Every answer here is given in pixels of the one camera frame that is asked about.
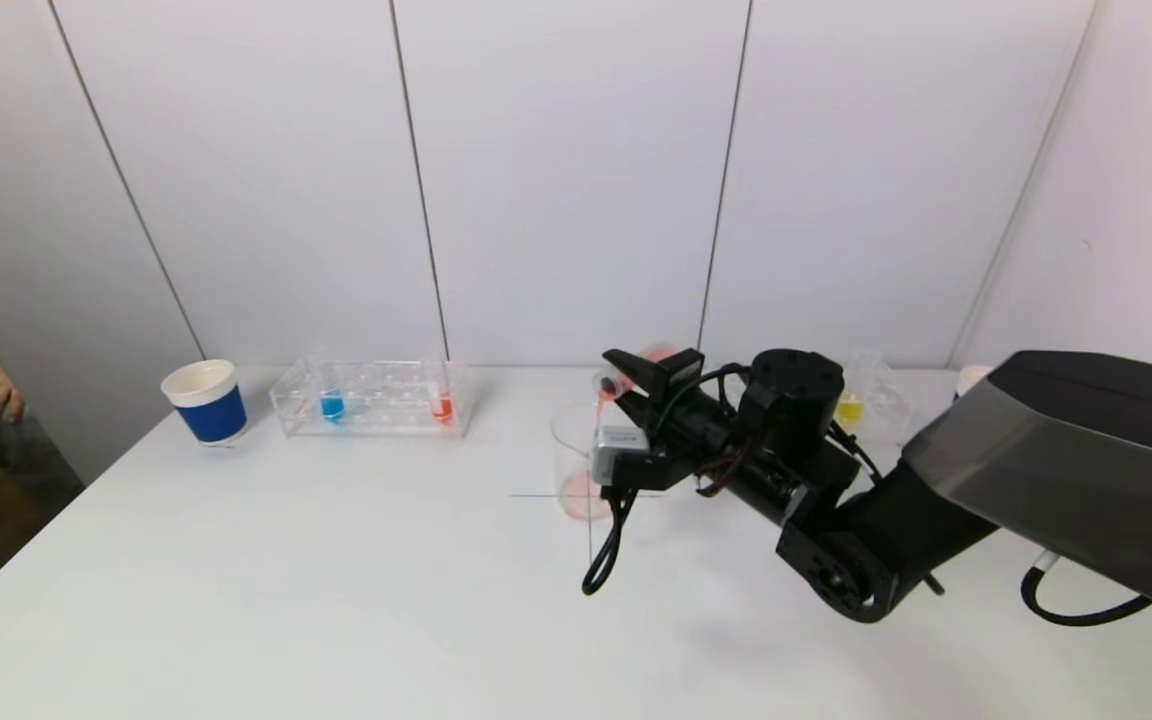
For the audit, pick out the yellow pigment test tube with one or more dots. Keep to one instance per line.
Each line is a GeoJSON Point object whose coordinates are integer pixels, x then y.
{"type": "Point", "coordinates": [848, 410]}

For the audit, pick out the blue pigment test tube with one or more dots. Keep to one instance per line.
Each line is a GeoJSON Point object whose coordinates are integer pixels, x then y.
{"type": "Point", "coordinates": [332, 408]}

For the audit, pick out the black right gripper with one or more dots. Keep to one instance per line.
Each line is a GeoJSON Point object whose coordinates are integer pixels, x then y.
{"type": "Point", "coordinates": [669, 381]}

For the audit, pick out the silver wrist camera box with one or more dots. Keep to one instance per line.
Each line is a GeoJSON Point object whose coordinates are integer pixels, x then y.
{"type": "Point", "coordinates": [619, 455]}

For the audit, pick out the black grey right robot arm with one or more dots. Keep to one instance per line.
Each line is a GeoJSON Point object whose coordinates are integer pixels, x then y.
{"type": "Point", "coordinates": [1086, 450]}

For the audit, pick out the clear acrylic test tube rack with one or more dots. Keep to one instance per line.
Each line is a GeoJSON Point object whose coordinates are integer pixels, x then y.
{"type": "Point", "coordinates": [386, 405]}
{"type": "Point", "coordinates": [886, 410]}

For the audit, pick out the blue white paper cup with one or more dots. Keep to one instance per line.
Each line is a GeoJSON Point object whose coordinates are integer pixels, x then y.
{"type": "Point", "coordinates": [211, 415]}
{"type": "Point", "coordinates": [971, 378]}

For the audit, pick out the red pigment test tube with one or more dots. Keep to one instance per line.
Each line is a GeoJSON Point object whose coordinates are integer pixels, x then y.
{"type": "Point", "coordinates": [443, 408]}
{"type": "Point", "coordinates": [608, 385]}

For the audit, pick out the clear glass beaker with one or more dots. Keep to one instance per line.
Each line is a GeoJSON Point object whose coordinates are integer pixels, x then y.
{"type": "Point", "coordinates": [571, 470]}

